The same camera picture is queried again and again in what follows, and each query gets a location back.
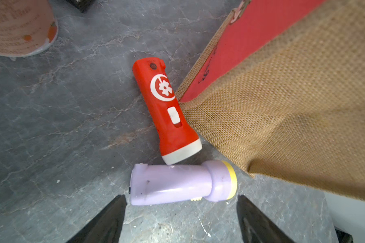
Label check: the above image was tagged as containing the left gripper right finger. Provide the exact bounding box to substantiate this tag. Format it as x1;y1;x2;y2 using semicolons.
236;195;294;243

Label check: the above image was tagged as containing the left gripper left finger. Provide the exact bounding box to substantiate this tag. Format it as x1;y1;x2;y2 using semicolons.
68;195;127;243

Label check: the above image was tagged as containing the purple flashlight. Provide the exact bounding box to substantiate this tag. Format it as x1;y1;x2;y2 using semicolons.
130;161;237;206

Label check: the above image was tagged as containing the red white flashlight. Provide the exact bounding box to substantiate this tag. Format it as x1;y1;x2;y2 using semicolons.
132;57;202;165

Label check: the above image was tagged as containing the brown jute tote bag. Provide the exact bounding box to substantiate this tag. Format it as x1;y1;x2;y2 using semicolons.
176;1;365;200

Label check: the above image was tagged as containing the small orange can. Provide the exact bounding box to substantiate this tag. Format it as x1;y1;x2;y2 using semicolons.
0;0;58;58

